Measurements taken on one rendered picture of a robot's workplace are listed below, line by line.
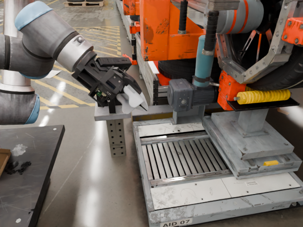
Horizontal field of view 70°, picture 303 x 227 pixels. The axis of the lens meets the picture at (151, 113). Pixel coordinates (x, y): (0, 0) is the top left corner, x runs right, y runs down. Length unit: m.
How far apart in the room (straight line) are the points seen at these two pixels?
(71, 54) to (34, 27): 0.10
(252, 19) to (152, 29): 0.60
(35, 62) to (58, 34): 0.13
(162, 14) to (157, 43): 0.17
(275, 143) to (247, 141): 0.15
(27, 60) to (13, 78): 0.45
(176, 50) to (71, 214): 1.12
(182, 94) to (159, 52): 0.32
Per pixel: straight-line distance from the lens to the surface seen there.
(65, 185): 1.37
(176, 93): 1.36
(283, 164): 1.35
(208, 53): 0.85
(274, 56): 0.89
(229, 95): 1.14
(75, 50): 0.56
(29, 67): 0.68
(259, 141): 1.34
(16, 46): 0.67
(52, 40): 0.57
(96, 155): 1.49
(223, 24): 0.99
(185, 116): 1.67
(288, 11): 0.87
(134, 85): 0.58
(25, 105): 1.11
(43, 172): 1.05
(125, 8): 3.32
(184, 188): 1.18
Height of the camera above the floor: 1.00
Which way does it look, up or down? 33 degrees down
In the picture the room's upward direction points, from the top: straight up
